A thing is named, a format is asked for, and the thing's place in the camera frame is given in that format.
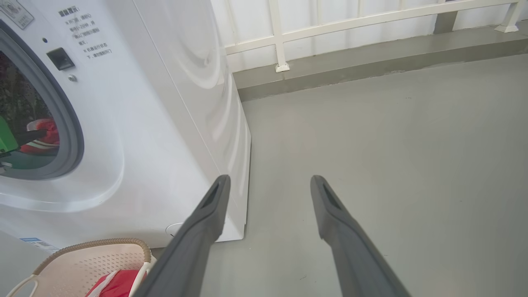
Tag grey instruction sticker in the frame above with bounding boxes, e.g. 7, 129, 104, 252
0, 0, 34, 29

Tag washing machine drum interior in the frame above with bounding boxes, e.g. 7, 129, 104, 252
0, 52, 56, 132

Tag cream perforated laundry basket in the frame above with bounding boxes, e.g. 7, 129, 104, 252
6, 238, 157, 297

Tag red garment with striped hem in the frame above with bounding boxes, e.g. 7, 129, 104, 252
20, 119, 60, 155

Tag blue energy label sticker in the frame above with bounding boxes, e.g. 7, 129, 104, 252
20, 237, 60, 253

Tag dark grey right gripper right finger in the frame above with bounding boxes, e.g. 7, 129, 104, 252
310, 175, 411, 297

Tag red garment with white panel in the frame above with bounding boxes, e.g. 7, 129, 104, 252
86, 269, 147, 297

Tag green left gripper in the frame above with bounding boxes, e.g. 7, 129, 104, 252
0, 115, 48, 154

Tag white washing machine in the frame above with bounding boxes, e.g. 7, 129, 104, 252
0, 0, 251, 251

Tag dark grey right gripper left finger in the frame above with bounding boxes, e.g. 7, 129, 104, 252
134, 174, 231, 297

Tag white metal railing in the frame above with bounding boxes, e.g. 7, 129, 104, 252
225, 0, 528, 73

